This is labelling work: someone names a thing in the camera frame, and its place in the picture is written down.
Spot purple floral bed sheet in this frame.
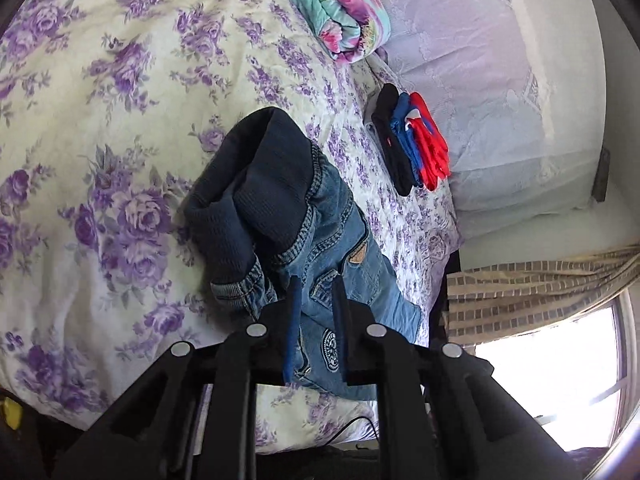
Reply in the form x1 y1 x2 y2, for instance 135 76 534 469
0 0 463 448

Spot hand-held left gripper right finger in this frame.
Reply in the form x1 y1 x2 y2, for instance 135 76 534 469
330 275 585 480

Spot black cable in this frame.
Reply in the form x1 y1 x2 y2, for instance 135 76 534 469
320 415 381 448

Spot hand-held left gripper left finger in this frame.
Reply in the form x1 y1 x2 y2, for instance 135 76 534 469
52 276 303 480

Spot teal pink floral folded quilt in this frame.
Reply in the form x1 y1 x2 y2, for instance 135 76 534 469
265 0 392 65

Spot black folded garment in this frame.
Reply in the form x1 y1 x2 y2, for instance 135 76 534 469
375 84 417 197

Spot red folded garment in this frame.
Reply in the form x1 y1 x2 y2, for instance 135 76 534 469
407 92 452 192

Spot bright window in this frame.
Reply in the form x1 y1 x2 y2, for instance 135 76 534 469
474 290 640 452

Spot blue folded garment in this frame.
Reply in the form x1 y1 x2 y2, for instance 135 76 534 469
391 91 423 187

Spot blue denim pants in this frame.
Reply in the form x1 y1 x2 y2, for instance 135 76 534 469
184 108 422 402

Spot yellow object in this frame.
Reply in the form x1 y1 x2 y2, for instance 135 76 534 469
2 396 23 432

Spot beige checked curtain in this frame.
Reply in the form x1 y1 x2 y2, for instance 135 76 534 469
446 246 640 347

